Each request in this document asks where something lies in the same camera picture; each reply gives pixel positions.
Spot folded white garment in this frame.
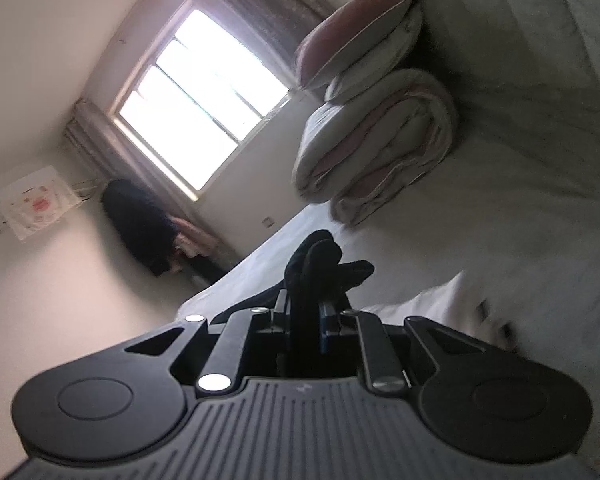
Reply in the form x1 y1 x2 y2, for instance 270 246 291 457
352 267 518 352

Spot pink pillow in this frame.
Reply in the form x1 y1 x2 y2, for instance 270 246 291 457
295 0 419 92

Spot white red printed wall cloth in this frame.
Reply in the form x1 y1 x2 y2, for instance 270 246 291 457
0 167 77 244

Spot bed with white sheet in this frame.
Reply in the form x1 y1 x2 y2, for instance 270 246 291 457
177 125 600 480

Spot grey padded headboard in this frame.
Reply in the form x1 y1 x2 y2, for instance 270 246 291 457
352 0 600 201

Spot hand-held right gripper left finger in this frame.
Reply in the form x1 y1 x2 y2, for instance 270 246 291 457
124 289 295 397

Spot dark low furniture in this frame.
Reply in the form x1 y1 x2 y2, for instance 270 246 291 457
189 254 242 287

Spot pink hanging clothes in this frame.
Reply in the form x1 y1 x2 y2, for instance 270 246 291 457
172 217 222 272

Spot dark hanging clothes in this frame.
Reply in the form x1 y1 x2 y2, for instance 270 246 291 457
102 178 182 278

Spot folded white pink quilt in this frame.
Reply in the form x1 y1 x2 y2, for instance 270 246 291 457
330 160 433 227
292 67 459 207

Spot white pillow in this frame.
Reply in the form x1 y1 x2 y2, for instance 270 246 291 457
325 4 427 104

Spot black garment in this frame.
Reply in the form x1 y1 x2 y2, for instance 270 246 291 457
210 229 376 378

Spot bright window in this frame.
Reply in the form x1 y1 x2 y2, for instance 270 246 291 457
111 2 292 194

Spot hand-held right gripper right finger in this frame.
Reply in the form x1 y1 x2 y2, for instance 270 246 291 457
319 302 487 395

